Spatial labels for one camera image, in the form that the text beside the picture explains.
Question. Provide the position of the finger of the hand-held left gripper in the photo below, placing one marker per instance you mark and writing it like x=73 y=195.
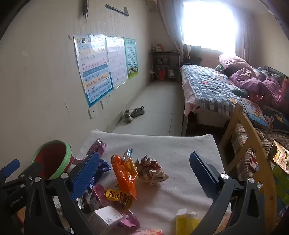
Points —
x=31 y=170
x=10 y=167

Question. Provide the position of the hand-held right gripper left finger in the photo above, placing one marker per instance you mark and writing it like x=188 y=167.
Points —
x=85 y=176

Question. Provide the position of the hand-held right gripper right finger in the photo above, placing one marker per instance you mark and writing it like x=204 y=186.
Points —
x=201 y=174

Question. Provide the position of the blue snack wrapper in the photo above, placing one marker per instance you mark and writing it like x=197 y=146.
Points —
x=104 y=165

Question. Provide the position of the red bin with green rim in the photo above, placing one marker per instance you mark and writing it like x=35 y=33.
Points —
x=52 y=158

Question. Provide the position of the pink wrapper with red label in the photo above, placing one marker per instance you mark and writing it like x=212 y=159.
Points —
x=99 y=145

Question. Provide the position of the yellow snack wrapper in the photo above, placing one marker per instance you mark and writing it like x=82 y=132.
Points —
x=117 y=195

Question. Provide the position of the orange snack wrapper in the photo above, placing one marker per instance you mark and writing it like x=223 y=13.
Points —
x=125 y=176

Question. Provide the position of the white cardboard box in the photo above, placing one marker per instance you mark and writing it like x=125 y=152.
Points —
x=106 y=218

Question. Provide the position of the brown paper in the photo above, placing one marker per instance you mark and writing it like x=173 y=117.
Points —
x=151 y=171

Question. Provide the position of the yellow cardboard box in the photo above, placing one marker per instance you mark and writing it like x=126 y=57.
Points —
x=185 y=223

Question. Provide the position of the large pink wrapper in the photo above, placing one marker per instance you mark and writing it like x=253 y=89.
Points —
x=129 y=221

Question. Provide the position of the pink floral paper pack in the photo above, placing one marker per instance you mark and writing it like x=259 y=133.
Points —
x=149 y=232

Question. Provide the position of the white table cloth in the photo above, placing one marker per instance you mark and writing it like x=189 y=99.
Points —
x=176 y=146

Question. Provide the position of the brown striped cushion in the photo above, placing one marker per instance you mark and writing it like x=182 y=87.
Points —
x=243 y=144

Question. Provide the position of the pink bed sheet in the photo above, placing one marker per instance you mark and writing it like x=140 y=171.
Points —
x=189 y=99

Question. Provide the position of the colourful children's book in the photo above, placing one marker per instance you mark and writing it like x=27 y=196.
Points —
x=254 y=111

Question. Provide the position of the dark blue star cloth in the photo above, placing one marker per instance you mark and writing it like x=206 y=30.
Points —
x=275 y=118

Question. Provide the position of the purple duvet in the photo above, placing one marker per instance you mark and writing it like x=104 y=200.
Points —
x=248 y=81

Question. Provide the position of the small red bucket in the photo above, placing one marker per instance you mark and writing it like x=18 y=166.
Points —
x=161 y=74

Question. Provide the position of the pink pillow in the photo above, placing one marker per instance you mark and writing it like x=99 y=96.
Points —
x=234 y=62

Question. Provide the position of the dark clothes pile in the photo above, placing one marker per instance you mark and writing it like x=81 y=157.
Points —
x=193 y=55

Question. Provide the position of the dark metal shelf table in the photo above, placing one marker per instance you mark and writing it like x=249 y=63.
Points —
x=167 y=56

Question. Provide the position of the pink curtain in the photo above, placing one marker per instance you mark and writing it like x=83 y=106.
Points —
x=243 y=34

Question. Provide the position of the bright window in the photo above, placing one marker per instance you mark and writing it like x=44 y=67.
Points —
x=210 y=24

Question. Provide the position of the sheer curtain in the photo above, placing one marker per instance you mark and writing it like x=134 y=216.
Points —
x=171 y=27

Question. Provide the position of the wooden chair frame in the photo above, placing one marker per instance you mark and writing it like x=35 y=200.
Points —
x=242 y=123

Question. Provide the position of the blue bordered wall poster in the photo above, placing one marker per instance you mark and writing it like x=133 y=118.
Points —
x=94 y=67

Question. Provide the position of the white grid wall poster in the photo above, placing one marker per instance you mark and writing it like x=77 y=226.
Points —
x=117 y=63

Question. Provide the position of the green wall poster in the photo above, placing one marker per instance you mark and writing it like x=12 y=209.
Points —
x=131 y=57

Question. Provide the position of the metal wall bracket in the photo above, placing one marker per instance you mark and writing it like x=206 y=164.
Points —
x=117 y=10

